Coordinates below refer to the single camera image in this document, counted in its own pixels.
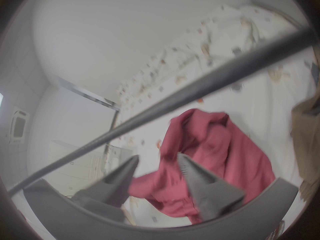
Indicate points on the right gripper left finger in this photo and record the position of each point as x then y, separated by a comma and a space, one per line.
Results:
112, 186

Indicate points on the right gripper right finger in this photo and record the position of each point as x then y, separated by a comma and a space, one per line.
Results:
210, 196

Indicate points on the red shirt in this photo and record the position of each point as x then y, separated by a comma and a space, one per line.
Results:
225, 146

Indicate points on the white wardrobe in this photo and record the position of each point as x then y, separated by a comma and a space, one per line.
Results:
75, 169

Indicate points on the bed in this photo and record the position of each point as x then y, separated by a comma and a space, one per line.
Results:
270, 104

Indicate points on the white ceiling air vent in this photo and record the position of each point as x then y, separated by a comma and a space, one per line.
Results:
18, 125

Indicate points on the brown jacket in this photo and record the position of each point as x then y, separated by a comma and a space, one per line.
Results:
307, 139

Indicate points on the white printed quilt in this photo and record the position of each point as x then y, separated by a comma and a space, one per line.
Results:
225, 34

